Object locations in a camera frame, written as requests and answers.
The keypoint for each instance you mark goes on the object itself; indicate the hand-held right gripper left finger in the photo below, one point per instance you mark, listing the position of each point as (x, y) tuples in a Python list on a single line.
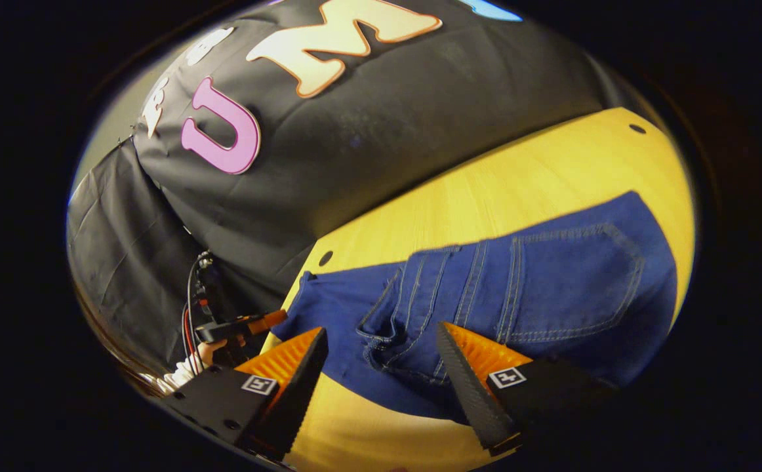
[(296, 393)]

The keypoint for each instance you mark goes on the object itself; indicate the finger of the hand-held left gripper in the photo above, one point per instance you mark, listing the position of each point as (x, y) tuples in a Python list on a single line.
[(266, 321)]

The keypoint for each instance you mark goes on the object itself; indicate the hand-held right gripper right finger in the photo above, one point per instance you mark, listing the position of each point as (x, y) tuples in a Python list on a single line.
[(469, 387)]

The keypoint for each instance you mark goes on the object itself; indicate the blue denim jeans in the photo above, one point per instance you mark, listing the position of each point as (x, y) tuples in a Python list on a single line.
[(551, 288)]

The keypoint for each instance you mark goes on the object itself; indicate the black backdrop cloth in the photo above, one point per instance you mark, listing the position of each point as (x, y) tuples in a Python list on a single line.
[(381, 144)]

